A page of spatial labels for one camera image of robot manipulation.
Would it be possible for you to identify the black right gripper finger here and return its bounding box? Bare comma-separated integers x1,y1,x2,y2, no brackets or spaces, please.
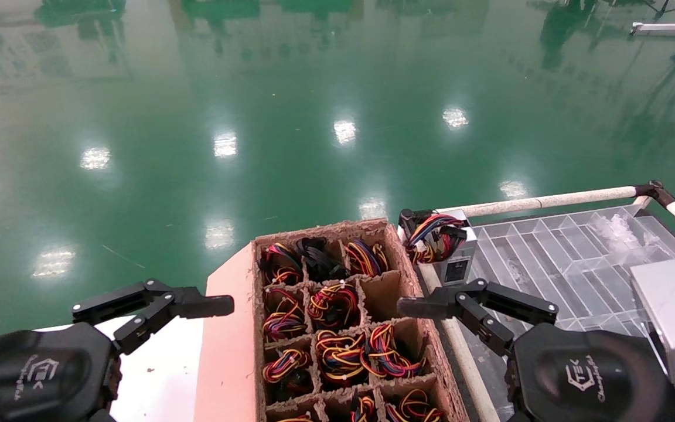
468,278,560,326
397,286,515,358

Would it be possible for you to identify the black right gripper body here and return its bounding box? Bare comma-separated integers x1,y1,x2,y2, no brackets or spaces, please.
504,322,675,422

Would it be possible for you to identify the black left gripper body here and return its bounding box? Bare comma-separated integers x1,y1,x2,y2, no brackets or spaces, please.
0,321,122,422

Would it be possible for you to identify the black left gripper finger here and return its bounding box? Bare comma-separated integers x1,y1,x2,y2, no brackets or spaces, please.
113,286,236,356
71,279,168,325

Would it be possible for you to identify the clear plastic divider tray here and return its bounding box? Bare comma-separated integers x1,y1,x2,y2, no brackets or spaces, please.
463,204,675,422

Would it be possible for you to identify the crumpled clear plastic film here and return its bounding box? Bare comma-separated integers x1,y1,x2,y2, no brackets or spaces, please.
598,212,660,250

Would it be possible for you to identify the brown cardboard divider box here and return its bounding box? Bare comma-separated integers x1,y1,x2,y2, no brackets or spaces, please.
253,218,470,422

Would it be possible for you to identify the black pipe corner joint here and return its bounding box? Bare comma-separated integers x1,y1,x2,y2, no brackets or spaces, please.
635,179,675,207

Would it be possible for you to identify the long white frame pipe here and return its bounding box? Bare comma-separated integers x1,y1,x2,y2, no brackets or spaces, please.
434,186,638,219

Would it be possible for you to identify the power supply with black cables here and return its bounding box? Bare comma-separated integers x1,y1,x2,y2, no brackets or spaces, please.
295,236,351,283

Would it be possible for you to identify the white metal base frame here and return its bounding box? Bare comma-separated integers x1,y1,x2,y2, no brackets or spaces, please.
630,21,675,38

